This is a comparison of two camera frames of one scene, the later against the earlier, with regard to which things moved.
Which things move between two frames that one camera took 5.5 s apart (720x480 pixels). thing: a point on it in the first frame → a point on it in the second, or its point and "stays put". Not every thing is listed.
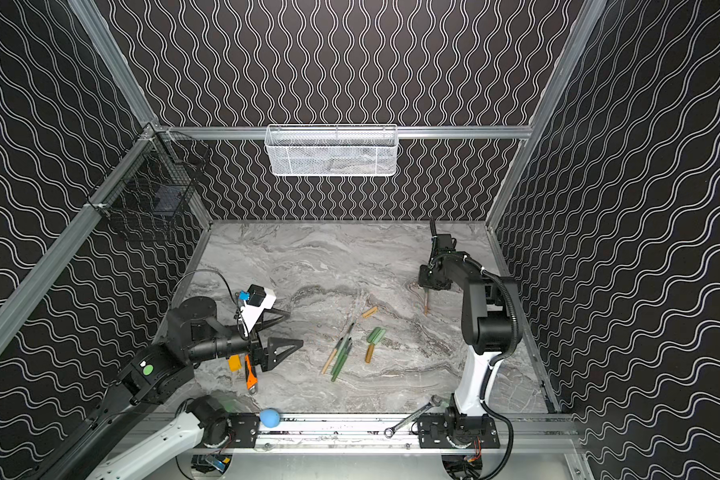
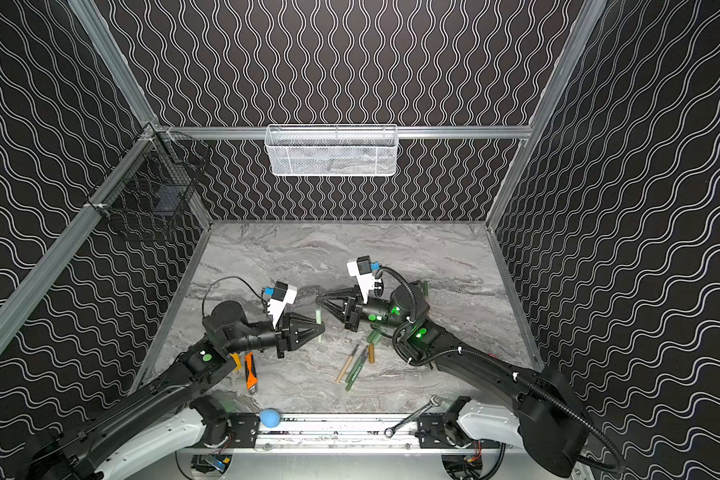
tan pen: (331, 356) → (346, 365)
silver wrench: (434, 401) stays put
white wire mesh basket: (337, 150) stays put
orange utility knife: (250, 374) stays put
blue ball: (270, 417) stays put
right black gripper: (428, 282) → (354, 311)
